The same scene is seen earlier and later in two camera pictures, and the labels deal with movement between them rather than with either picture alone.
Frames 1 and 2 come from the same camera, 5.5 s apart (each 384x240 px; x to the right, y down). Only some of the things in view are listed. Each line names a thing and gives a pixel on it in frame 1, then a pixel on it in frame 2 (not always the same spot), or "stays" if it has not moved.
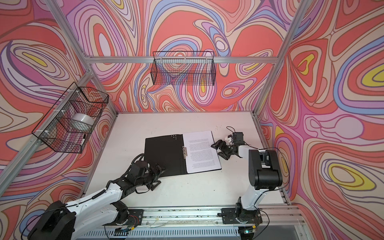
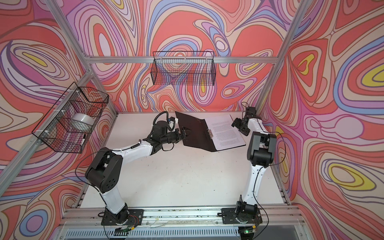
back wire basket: (187, 67) stays
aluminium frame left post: (56, 8) stays
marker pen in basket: (83, 140) stays
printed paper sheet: (202, 154) → (224, 135)
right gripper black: (223, 143) → (236, 123)
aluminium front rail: (270, 216) stays
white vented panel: (212, 233) stays
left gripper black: (154, 174) → (183, 135)
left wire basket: (67, 126) stays
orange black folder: (183, 153) → (196, 132)
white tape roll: (82, 122) stays
